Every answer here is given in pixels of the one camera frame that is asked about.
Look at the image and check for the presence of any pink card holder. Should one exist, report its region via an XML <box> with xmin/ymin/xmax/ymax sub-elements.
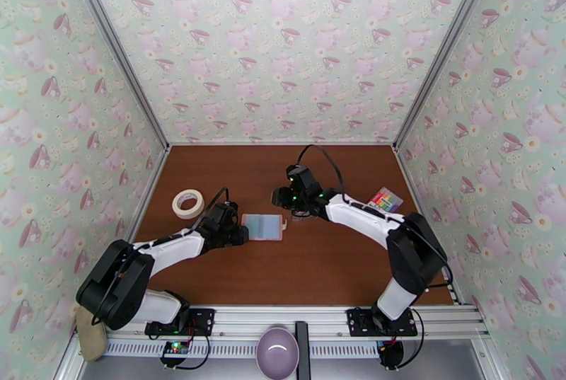
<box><xmin>241</xmin><ymin>213</ymin><xmax>289</xmax><ymax>243</ymax></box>

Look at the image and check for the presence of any masking tape roll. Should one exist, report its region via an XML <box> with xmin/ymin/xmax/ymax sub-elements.
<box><xmin>171</xmin><ymin>188</ymin><xmax>205</xmax><ymax>219</ymax></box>

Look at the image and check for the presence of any colourful sticky notes pack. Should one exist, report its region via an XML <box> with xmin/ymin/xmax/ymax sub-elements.
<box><xmin>366</xmin><ymin>186</ymin><xmax>404</xmax><ymax>216</ymax></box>

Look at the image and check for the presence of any small circuit board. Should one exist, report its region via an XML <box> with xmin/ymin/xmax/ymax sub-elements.
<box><xmin>161</xmin><ymin>340</ymin><xmax>192</xmax><ymax>359</ymax></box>

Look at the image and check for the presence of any purple bowl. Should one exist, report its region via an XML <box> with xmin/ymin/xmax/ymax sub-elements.
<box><xmin>255</xmin><ymin>326</ymin><xmax>300</xmax><ymax>380</ymax></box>

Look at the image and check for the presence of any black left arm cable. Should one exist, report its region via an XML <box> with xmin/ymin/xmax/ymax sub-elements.
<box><xmin>90</xmin><ymin>187</ymin><xmax>231</xmax><ymax>327</ymax></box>

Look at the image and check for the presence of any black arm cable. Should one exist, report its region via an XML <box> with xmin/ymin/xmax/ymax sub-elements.
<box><xmin>298</xmin><ymin>144</ymin><xmax>454</xmax><ymax>294</ymax></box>
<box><xmin>90</xmin><ymin>187</ymin><xmax>231</xmax><ymax>327</ymax></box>

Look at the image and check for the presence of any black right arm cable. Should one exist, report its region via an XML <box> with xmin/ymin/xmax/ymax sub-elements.
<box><xmin>298</xmin><ymin>144</ymin><xmax>454</xmax><ymax>294</ymax></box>

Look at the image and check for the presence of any aluminium back rail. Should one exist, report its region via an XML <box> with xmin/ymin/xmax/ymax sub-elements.
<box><xmin>168</xmin><ymin>140</ymin><xmax>397</xmax><ymax>147</ymax></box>

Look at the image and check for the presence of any aluminium side rail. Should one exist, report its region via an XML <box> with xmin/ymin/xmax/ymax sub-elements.
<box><xmin>394</xmin><ymin>146</ymin><xmax>503</xmax><ymax>380</ymax></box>
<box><xmin>57</xmin><ymin>146</ymin><xmax>171</xmax><ymax>380</ymax></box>

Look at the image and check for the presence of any aluminium front rail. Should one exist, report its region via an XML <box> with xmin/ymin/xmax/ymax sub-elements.
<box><xmin>99</xmin><ymin>305</ymin><xmax>491</xmax><ymax>342</ymax></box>

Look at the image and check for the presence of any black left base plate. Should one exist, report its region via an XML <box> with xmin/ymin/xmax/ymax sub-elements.
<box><xmin>144</xmin><ymin>306</ymin><xmax>216</xmax><ymax>340</ymax></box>

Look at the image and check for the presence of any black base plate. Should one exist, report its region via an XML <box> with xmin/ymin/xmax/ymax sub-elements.
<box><xmin>144</xmin><ymin>306</ymin><xmax>216</xmax><ymax>340</ymax></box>
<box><xmin>346</xmin><ymin>306</ymin><xmax>418</xmax><ymax>338</ymax></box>

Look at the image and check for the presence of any perforated cable duct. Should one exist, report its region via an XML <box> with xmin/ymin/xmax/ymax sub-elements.
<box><xmin>105</xmin><ymin>340</ymin><xmax>382</xmax><ymax>359</ymax></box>

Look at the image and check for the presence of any black base cable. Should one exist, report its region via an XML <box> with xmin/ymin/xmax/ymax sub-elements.
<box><xmin>395</xmin><ymin>308</ymin><xmax>428</xmax><ymax>369</ymax></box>
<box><xmin>160</xmin><ymin>333</ymin><xmax>212</xmax><ymax>371</ymax></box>

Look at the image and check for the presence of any black upright post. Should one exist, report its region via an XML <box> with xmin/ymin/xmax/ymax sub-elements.
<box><xmin>294</xmin><ymin>321</ymin><xmax>311</xmax><ymax>380</ymax></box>

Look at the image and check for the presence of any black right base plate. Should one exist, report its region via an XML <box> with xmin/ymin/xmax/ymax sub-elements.
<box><xmin>346</xmin><ymin>306</ymin><xmax>418</xmax><ymax>338</ymax></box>

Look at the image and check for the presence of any aluminium corner post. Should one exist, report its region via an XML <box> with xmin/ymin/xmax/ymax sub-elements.
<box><xmin>59</xmin><ymin>0</ymin><xmax>171</xmax><ymax>150</ymax></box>
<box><xmin>392</xmin><ymin>0</ymin><xmax>506</xmax><ymax>152</ymax></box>

